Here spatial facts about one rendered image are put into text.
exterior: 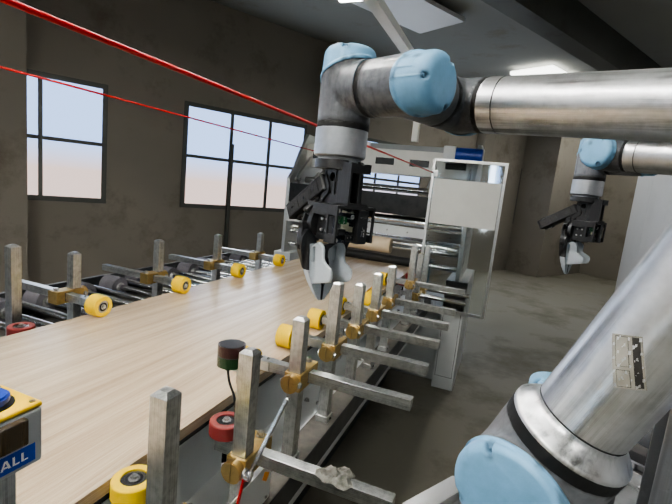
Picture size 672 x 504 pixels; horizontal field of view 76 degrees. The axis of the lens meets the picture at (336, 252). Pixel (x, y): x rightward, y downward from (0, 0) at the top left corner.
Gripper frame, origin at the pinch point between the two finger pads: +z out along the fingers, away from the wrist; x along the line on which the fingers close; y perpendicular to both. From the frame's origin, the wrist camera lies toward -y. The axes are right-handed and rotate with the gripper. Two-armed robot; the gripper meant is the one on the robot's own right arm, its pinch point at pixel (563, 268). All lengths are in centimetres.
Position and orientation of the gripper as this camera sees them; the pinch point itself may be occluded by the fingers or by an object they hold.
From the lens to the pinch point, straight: 135.5
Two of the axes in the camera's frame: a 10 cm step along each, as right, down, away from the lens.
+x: 7.8, -0.1, 6.2
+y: 6.1, 1.8, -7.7
